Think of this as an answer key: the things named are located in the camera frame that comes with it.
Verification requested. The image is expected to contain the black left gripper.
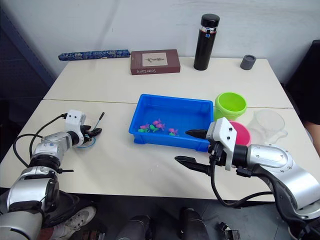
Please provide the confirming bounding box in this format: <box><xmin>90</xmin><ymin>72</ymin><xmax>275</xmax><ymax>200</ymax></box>
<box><xmin>79</xmin><ymin>124</ymin><xmax>103</xmax><ymax>147</ymax></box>

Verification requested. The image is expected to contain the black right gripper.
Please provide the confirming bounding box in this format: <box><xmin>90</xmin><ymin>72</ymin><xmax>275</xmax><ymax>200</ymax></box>
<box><xmin>174</xmin><ymin>122</ymin><xmax>228</xmax><ymax>176</ymax></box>

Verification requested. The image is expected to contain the small blue-hooped fish net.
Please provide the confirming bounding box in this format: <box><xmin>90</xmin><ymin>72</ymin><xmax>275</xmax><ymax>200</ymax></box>
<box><xmin>76</xmin><ymin>111</ymin><xmax>106</xmax><ymax>150</ymax></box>

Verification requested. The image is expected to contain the blue plastic tub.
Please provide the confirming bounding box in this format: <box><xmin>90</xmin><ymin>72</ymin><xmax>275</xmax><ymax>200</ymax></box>
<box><xmin>128</xmin><ymin>93</ymin><xmax>215</xmax><ymax>152</ymax></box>

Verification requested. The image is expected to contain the green plastic bucket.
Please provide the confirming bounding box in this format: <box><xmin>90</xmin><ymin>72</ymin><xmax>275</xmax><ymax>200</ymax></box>
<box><xmin>214</xmin><ymin>91</ymin><xmax>248</xmax><ymax>122</ymax></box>

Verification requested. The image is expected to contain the pink plastic bucket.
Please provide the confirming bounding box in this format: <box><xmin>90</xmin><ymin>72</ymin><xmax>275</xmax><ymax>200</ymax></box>
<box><xmin>228</xmin><ymin>120</ymin><xmax>252</xmax><ymax>147</ymax></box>

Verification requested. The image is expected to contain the clear plastic cup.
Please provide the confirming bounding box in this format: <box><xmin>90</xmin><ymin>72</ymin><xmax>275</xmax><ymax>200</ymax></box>
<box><xmin>247</xmin><ymin>108</ymin><xmax>289</xmax><ymax>145</ymax></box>

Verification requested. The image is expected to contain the small grey cylindrical cup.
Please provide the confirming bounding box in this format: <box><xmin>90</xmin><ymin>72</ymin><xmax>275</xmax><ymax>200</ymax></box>
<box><xmin>240</xmin><ymin>54</ymin><xmax>257</xmax><ymax>71</ymax></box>

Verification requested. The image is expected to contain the dark rounded shape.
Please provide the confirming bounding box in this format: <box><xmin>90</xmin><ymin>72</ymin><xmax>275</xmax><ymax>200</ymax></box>
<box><xmin>178</xmin><ymin>207</ymin><xmax>210</xmax><ymax>240</ymax></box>
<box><xmin>116</xmin><ymin>215</ymin><xmax>152</xmax><ymax>240</ymax></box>

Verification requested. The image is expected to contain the white sneaker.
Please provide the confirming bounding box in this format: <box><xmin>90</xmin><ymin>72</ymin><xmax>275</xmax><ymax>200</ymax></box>
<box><xmin>53</xmin><ymin>206</ymin><xmax>97</xmax><ymax>235</ymax></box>

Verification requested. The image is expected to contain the small black floor object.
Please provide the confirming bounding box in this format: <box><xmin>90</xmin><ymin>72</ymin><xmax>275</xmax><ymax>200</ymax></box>
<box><xmin>217</xmin><ymin>221</ymin><xmax>241</xmax><ymax>240</ymax></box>

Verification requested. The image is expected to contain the brown hardcover book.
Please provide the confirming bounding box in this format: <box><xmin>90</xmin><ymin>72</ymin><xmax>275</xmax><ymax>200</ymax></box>
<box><xmin>130</xmin><ymin>49</ymin><xmax>182</xmax><ymax>76</ymax></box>

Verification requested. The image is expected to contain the black thermos bottle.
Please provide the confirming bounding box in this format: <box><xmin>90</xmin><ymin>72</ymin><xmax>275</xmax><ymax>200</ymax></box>
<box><xmin>193</xmin><ymin>13</ymin><xmax>221</xmax><ymax>71</ymax></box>

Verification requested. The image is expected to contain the bystander bare limb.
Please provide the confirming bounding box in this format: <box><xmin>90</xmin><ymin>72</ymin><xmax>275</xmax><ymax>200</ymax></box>
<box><xmin>305</xmin><ymin>121</ymin><xmax>320</xmax><ymax>148</ymax></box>

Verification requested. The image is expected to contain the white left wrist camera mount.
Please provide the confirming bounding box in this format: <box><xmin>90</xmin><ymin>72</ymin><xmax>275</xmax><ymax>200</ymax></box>
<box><xmin>65</xmin><ymin>109</ymin><xmax>87</xmax><ymax>146</ymax></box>

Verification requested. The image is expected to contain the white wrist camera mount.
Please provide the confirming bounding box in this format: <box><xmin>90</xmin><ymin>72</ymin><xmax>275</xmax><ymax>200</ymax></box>
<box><xmin>65</xmin><ymin>109</ymin><xmax>87</xmax><ymax>146</ymax></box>
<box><xmin>206</xmin><ymin>117</ymin><xmax>238</xmax><ymax>172</ymax></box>

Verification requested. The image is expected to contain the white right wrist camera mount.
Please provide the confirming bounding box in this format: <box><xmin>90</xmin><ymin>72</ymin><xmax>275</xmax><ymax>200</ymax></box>
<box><xmin>206</xmin><ymin>117</ymin><xmax>238</xmax><ymax>172</ymax></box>

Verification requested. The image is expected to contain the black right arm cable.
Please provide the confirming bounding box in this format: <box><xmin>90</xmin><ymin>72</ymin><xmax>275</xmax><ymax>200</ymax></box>
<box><xmin>209</xmin><ymin>147</ymin><xmax>276</xmax><ymax>209</ymax></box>

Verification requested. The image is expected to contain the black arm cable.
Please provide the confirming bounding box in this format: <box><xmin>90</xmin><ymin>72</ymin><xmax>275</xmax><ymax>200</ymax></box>
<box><xmin>12</xmin><ymin>112</ymin><xmax>69</xmax><ymax>169</ymax></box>
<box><xmin>209</xmin><ymin>147</ymin><xmax>276</xmax><ymax>209</ymax></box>

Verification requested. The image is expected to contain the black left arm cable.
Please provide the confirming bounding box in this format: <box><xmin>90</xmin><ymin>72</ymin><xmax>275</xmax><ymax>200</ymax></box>
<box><xmin>12</xmin><ymin>112</ymin><xmax>69</xmax><ymax>169</ymax></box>

